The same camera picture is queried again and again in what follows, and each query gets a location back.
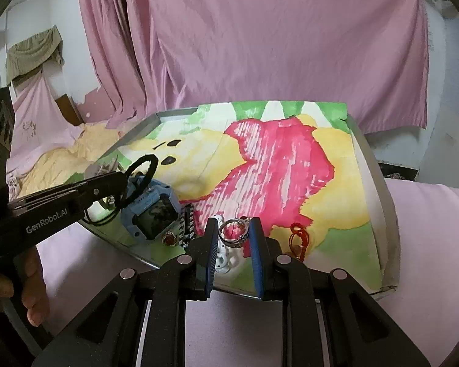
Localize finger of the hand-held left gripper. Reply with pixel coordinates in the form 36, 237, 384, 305
84, 171, 128, 192
8, 183, 127, 219

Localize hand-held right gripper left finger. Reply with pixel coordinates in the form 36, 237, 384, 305
32, 217, 224, 367

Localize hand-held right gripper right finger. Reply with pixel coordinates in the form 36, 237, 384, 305
251, 217, 431, 367

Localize white hair clip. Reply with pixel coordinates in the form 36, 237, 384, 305
212, 237, 241, 274

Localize silver ring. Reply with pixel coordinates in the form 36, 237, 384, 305
218, 217, 252, 248

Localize black hair tie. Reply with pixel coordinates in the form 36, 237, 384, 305
117, 154, 159, 205

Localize red string bracelet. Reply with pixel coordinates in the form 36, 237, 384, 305
289, 222, 310, 262

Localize blue smartwatch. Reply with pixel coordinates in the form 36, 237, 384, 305
120, 176, 182, 241

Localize grey metal tray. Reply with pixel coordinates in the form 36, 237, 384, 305
78, 101, 400, 301

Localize person's left hand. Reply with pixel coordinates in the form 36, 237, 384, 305
0, 250, 51, 327

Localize grey hair claw clip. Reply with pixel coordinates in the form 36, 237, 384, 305
85, 161, 121, 180

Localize yellow blanket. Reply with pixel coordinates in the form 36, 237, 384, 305
8, 122, 154, 199

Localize wooden headboard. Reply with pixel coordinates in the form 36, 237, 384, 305
55, 94, 85, 127

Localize pink hanging cloth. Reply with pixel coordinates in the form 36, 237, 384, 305
8, 76, 83, 161

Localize colourful painted paper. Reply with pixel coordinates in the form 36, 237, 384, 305
99, 100, 383, 291

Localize olive hanging cloth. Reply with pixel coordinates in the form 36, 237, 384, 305
6, 26, 64, 85

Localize pink tablecloth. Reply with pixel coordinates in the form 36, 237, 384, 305
34, 178, 459, 367

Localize pink curtain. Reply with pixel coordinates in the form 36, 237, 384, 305
76, 0, 431, 134

